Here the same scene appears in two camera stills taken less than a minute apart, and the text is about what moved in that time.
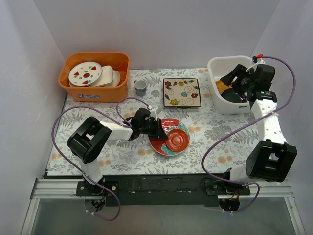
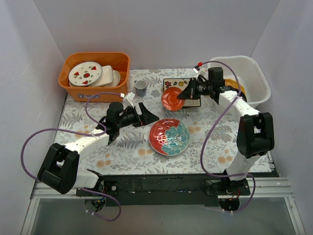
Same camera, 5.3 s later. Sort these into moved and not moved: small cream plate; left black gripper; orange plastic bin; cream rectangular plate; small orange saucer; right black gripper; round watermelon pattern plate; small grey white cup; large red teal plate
Moved: left black gripper; right black gripper; small orange saucer
Not moved: orange plastic bin; cream rectangular plate; large red teal plate; small cream plate; round watermelon pattern plate; small grey white cup
